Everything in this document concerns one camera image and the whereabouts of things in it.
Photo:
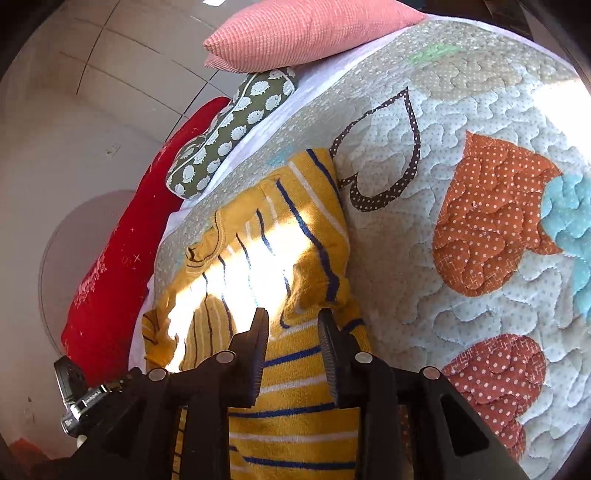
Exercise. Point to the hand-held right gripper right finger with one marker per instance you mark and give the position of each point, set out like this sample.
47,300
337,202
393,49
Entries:
328,364

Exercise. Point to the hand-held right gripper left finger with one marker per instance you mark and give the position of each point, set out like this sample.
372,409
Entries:
255,369

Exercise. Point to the yellow striped sweater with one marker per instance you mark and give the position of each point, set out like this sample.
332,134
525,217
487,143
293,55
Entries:
295,258

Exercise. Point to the red long pillow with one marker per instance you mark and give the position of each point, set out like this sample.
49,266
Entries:
120,267

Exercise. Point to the green patterned pillow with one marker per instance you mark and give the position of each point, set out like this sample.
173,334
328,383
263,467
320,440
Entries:
231,129

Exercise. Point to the heart patterned quilt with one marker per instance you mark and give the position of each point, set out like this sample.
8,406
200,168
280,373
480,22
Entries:
461,138

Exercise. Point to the white bed sheet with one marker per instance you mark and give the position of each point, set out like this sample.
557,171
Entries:
318,78

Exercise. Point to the pink textured pillow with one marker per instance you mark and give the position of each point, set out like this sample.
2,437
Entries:
304,32

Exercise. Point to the dark wooden furniture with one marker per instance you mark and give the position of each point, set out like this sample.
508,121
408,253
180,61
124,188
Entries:
485,11

